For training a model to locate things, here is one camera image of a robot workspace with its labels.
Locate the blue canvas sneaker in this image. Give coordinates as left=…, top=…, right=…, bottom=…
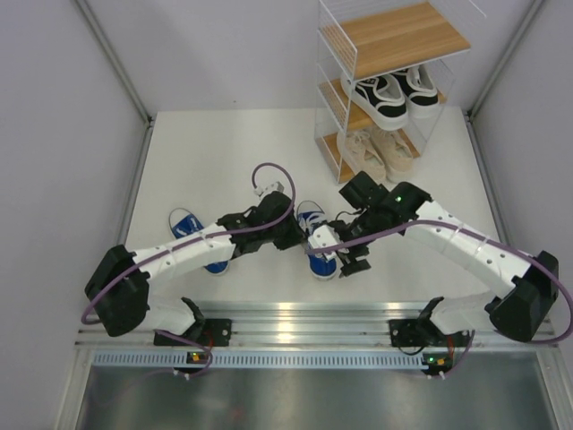
left=167, top=207, right=229, bottom=276
left=295, top=200, right=339, bottom=282

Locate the beige lace sneaker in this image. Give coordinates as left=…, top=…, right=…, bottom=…
left=337, top=130, right=387, bottom=184
left=370, top=126, right=414, bottom=183

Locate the black white sneaker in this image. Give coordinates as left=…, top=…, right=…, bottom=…
left=392, top=64, right=440, bottom=119
left=340, top=73, right=408, bottom=131

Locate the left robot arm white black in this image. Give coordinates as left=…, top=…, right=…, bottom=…
left=81, top=191, right=308, bottom=346

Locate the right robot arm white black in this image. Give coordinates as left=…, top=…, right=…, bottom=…
left=309, top=172, right=559, bottom=346

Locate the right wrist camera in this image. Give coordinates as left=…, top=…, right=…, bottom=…
left=307, top=224, right=339, bottom=262

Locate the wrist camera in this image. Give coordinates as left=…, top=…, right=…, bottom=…
left=307, top=224, right=339, bottom=262
left=253, top=181, right=285, bottom=199

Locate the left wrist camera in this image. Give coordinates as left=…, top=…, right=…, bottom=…
left=253, top=181, right=285, bottom=199

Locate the aluminium mounting rail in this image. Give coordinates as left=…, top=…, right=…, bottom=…
left=74, top=301, right=551, bottom=350

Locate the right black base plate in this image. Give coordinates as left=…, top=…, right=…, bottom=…
left=389, top=318, right=472, bottom=350

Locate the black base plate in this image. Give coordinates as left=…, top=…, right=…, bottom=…
left=389, top=318, right=472, bottom=350
left=153, top=318, right=232, bottom=347

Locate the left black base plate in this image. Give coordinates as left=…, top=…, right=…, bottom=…
left=153, top=318, right=232, bottom=347

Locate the white wire wooden shoe shelf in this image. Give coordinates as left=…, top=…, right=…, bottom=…
left=314, top=1, right=486, bottom=184

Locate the perforated cable duct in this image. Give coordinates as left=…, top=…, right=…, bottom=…
left=92, top=350, right=451, bottom=370

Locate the right aluminium frame post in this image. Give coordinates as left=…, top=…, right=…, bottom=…
left=466, top=0, right=547, bottom=124

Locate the aluminium frame post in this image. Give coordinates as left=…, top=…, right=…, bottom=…
left=466, top=0, right=547, bottom=124
left=73, top=0, right=153, bottom=126

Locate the left aluminium frame post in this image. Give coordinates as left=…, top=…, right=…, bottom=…
left=73, top=0, right=153, bottom=126

